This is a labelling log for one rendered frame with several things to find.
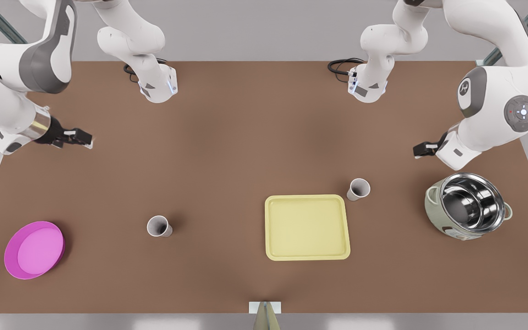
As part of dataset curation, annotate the pink round plate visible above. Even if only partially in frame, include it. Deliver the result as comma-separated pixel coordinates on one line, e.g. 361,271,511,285
4,221,66,280

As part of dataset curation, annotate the white IKEA cup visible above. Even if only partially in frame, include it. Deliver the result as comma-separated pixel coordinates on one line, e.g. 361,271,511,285
147,215,173,238
346,178,371,202

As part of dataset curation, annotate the black cable loop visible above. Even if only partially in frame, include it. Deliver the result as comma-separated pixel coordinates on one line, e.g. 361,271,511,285
327,58,366,83
123,58,168,83

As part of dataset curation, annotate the green pot with steel bowl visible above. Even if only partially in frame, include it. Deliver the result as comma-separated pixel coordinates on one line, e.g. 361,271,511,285
425,172,513,241

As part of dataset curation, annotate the yellow rectangular tray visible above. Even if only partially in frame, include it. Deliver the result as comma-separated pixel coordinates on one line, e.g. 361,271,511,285
264,194,351,261

